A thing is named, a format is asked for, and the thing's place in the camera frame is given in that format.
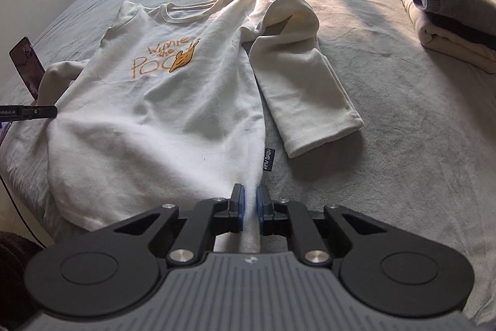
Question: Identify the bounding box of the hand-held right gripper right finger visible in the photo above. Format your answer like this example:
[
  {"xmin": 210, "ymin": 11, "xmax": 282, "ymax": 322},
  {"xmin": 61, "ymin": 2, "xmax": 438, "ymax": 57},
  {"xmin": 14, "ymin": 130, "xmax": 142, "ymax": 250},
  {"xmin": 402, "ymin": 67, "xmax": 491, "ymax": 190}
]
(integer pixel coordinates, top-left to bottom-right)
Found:
[{"xmin": 256, "ymin": 184, "xmax": 388, "ymax": 266}]

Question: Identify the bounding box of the black smartphone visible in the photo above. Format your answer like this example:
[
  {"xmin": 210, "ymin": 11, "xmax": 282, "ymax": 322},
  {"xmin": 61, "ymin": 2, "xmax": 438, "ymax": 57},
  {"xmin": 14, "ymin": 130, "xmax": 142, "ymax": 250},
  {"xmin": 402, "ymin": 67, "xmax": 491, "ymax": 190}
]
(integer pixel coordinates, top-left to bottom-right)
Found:
[{"xmin": 10, "ymin": 37, "xmax": 46, "ymax": 101}]

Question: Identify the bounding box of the folded black garment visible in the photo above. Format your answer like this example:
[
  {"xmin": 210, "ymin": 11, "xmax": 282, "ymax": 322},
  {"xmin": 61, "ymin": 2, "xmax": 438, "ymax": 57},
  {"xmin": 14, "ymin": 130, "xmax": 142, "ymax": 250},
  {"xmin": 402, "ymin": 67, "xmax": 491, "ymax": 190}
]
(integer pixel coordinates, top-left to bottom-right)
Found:
[{"xmin": 401, "ymin": 0, "xmax": 496, "ymax": 49}]

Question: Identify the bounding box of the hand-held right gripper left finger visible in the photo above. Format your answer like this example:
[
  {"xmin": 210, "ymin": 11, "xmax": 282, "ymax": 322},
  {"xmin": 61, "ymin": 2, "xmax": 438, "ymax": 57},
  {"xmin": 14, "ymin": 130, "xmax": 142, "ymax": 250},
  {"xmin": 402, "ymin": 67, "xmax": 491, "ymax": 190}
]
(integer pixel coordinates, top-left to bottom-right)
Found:
[{"xmin": 110, "ymin": 183, "xmax": 246, "ymax": 265}]

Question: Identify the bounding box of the folded beige garment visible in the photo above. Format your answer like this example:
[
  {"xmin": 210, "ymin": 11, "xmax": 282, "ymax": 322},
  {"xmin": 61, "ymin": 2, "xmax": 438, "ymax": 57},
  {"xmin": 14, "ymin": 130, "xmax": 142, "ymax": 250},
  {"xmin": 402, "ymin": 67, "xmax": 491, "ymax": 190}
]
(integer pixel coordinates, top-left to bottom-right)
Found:
[{"xmin": 402, "ymin": 0, "xmax": 496, "ymax": 74}]

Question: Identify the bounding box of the grey bed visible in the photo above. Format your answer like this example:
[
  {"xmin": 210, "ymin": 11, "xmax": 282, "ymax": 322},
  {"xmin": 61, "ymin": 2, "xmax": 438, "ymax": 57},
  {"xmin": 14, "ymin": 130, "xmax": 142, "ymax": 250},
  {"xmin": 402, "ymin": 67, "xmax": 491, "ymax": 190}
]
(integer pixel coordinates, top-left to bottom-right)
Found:
[{"xmin": 0, "ymin": 0, "xmax": 496, "ymax": 324}]

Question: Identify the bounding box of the white printed sweatshirt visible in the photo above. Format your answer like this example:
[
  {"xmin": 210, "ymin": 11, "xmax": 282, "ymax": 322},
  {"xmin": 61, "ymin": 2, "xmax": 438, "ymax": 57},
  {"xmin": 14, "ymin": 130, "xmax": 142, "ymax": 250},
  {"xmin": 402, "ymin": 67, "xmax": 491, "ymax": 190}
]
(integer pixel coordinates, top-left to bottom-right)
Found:
[{"xmin": 37, "ymin": 0, "xmax": 365, "ymax": 254}]

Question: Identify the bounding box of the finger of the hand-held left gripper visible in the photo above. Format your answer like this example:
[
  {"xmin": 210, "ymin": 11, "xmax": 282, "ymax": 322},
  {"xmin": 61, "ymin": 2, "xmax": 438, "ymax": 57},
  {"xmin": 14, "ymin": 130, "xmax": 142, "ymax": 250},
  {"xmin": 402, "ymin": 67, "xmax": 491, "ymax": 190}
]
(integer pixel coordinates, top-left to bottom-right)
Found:
[{"xmin": 17, "ymin": 105, "xmax": 59, "ymax": 119}]

